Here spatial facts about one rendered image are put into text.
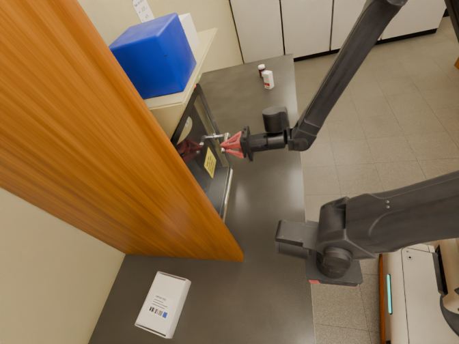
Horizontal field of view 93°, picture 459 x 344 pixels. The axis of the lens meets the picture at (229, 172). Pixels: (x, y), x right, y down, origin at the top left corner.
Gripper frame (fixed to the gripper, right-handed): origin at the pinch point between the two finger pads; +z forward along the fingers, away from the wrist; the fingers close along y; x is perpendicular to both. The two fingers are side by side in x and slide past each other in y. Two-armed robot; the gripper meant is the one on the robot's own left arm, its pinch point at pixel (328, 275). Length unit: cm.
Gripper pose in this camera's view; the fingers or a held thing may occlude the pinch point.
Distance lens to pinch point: 60.3
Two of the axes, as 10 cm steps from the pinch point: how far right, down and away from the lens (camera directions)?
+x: -1.4, 7.9, -6.0
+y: -9.5, 0.6, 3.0
